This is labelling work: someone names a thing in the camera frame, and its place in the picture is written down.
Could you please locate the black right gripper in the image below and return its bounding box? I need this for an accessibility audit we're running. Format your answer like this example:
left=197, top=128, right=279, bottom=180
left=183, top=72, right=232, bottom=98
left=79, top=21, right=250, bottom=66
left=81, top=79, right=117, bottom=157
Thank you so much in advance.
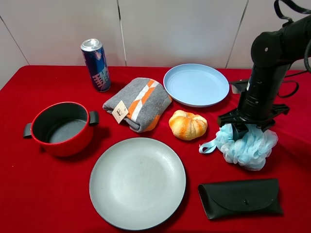
left=217, top=80, right=290, bottom=140

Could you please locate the light blue bath loofah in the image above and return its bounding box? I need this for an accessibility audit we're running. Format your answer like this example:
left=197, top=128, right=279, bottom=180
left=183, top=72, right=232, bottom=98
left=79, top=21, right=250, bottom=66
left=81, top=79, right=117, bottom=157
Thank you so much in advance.
left=199, top=124, right=278, bottom=171

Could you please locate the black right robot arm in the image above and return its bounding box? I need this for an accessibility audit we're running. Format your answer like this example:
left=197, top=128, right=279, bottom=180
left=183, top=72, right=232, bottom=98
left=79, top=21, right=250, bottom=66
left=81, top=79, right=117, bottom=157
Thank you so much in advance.
left=217, top=16, right=311, bottom=140

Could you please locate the orange pumpkin-shaped bread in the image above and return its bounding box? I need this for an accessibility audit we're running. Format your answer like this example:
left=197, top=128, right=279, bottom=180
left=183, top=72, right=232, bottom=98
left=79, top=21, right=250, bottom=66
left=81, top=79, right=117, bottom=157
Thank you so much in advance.
left=169, top=110, right=207, bottom=141

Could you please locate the light blue plastic plate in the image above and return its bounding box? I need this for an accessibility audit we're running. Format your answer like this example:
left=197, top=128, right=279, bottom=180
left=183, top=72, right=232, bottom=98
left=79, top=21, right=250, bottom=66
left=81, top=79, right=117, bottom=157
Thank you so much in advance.
left=163, top=64, right=229, bottom=108

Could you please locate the black glasses case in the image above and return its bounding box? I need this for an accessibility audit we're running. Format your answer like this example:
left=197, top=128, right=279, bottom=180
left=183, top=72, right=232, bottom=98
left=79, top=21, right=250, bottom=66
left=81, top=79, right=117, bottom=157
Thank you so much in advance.
left=198, top=179, right=283, bottom=220

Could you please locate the grey orange folded towel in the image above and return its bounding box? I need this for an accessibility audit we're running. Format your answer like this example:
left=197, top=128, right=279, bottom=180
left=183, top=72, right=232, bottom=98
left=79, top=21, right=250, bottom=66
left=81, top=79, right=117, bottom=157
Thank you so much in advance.
left=103, top=78, right=172, bottom=133

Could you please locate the large grey plate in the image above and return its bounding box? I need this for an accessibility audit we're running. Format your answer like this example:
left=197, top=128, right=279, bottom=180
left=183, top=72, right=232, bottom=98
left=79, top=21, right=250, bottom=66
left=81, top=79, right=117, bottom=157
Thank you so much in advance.
left=89, top=137, right=186, bottom=231

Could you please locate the red tablecloth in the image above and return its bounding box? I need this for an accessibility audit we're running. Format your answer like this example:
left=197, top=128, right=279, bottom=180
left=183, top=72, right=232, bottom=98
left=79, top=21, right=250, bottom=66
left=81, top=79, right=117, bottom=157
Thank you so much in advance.
left=0, top=66, right=311, bottom=233

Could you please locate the blue drink can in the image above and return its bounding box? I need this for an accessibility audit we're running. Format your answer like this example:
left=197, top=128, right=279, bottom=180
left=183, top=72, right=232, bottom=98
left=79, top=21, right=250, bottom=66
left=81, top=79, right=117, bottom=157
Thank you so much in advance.
left=81, top=38, right=111, bottom=92

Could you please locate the black cable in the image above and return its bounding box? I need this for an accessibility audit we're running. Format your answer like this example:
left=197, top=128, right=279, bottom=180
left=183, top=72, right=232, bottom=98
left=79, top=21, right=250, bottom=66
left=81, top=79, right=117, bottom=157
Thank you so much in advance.
left=274, top=0, right=311, bottom=99

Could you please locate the red pot with black handles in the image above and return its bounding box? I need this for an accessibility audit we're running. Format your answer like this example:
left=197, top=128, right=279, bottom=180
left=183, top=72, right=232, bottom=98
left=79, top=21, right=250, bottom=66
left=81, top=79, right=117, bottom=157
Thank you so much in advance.
left=23, top=101, right=99, bottom=157

